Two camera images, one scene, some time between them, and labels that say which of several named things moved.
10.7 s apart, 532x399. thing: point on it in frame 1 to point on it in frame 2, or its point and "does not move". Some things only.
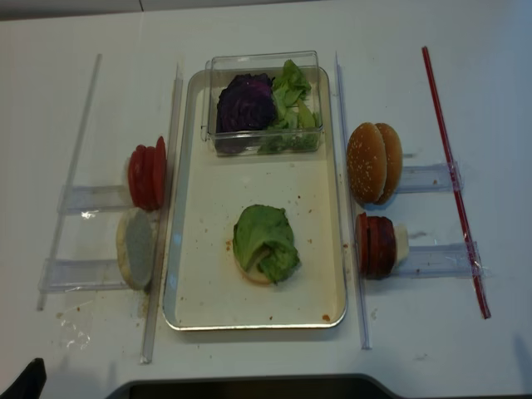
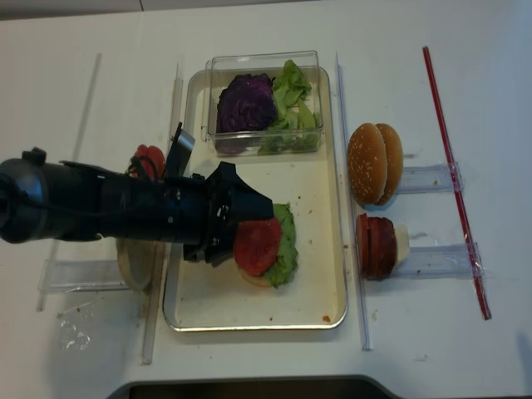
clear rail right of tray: x=353 y=229 does not move
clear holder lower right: x=441 y=261 does not move
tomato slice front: x=160 y=170 to x=256 y=245
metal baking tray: x=204 y=289 does not move
